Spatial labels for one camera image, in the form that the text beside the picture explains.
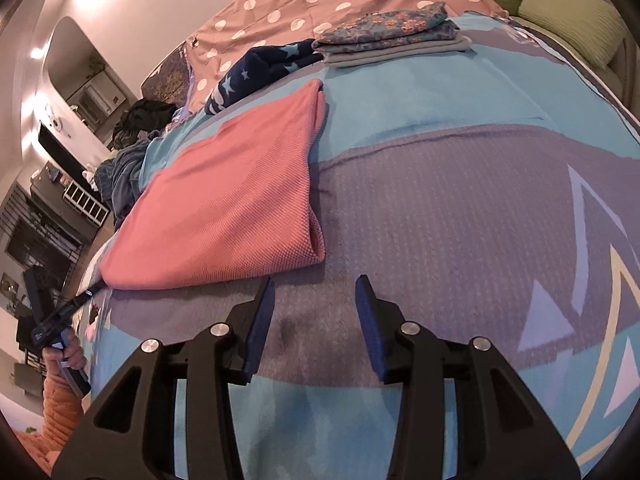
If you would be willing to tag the purple tree print sheet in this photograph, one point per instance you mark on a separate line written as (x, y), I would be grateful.
(167, 77)

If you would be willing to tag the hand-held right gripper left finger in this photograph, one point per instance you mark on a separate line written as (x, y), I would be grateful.
(260, 325)

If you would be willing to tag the white bear figurine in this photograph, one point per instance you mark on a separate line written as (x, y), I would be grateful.
(91, 175)

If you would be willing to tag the floral folded garment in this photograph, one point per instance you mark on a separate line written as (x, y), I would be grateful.
(385, 22)

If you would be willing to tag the white bear wall decoration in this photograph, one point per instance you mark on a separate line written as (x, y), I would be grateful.
(59, 120)

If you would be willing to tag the dark teal blanket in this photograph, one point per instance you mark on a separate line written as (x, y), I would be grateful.
(120, 175)

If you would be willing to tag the person's left hand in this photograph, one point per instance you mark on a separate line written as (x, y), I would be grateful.
(75, 352)

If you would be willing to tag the navy star plush blanket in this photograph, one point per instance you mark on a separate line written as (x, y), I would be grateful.
(250, 72)

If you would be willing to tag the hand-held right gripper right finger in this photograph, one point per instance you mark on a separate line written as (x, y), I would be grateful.
(372, 330)

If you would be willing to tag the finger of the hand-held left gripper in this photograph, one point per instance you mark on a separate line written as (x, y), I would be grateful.
(90, 297)

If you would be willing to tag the white shelf rack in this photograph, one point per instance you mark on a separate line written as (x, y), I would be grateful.
(85, 205)

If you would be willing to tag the black clothes pile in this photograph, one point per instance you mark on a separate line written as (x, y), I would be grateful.
(142, 120)

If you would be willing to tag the grey folded garment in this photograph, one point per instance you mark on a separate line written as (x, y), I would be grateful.
(400, 50)

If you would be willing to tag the person's left forearm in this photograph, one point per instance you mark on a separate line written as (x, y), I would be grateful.
(57, 410)

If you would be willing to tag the ceiling spotlight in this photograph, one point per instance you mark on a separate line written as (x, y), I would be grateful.
(36, 52)

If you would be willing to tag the potted plant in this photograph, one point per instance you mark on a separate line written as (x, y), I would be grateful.
(96, 66)

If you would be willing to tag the blue patterned bedspread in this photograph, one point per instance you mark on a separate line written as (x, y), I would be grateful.
(450, 185)

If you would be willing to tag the pink knit sweater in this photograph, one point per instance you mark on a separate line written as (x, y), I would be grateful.
(215, 200)

